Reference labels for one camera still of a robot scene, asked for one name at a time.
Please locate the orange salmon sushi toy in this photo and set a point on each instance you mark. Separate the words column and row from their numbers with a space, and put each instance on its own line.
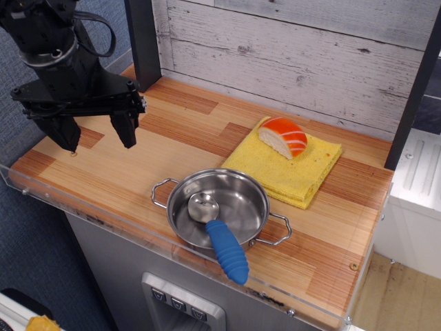
column 284, row 136

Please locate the yellow folded cloth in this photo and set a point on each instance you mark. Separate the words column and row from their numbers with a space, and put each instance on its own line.
column 294, row 181

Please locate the white black object at corner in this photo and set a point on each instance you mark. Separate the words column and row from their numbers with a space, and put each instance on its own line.
column 18, row 308

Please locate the grey cabinet base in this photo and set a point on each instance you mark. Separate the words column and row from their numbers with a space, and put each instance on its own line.
column 118, row 265

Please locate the stainless steel pot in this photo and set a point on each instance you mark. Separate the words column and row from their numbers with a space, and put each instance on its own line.
column 242, row 202

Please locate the clear acrylic guard rail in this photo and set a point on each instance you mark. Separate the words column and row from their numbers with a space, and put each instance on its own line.
column 314, row 275

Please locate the yellow object at corner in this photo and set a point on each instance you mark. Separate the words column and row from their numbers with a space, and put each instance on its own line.
column 42, row 323

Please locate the white ribbed side unit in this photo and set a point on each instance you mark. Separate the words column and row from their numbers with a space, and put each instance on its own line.
column 409, row 229

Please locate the black vertical post left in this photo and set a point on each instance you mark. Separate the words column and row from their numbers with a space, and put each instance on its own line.
column 142, row 31

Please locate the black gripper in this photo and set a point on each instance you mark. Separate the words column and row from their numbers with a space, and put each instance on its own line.
column 72, row 83

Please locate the silver button control panel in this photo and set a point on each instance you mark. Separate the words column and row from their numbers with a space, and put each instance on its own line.
column 174, row 308

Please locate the blue handled metal spoon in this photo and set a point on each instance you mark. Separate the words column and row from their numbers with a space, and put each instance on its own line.
column 229, row 253

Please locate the black vertical post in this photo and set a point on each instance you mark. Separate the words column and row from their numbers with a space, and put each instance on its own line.
column 142, row 31
column 420, row 84

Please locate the black vertical post right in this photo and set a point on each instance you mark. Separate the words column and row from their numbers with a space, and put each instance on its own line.
column 420, row 84

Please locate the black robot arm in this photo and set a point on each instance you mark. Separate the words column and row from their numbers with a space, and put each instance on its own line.
column 48, row 22

